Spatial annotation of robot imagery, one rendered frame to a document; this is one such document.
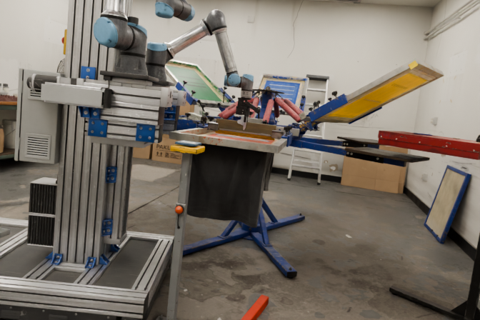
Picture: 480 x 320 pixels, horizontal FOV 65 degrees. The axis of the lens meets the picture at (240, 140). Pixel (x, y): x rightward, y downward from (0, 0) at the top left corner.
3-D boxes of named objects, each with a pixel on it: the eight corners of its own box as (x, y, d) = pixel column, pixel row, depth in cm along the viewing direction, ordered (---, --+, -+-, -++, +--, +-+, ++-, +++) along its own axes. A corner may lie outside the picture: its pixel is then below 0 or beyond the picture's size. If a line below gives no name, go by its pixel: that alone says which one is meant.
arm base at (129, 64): (110, 71, 174) (111, 49, 173) (120, 73, 189) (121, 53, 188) (143, 75, 174) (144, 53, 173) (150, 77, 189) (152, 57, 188)
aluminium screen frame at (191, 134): (278, 153, 188) (278, 146, 188) (168, 138, 200) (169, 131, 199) (290, 141, 265) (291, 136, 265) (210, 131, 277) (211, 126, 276)
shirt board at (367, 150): (428, 168, 263) (431, 157, 262) (410, 173, 233) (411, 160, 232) (275, 140, 351) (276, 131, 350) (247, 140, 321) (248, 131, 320)
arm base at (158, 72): (138, 78, 223) (139, 61, 222) (144, 79, 238) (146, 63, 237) (163, 81, 223) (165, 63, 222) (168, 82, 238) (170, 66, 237)
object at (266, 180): (258, 226, 205) (267, 150, 200) (251, 226, 205) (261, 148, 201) (269, 206, 249) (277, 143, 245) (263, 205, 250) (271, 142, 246)
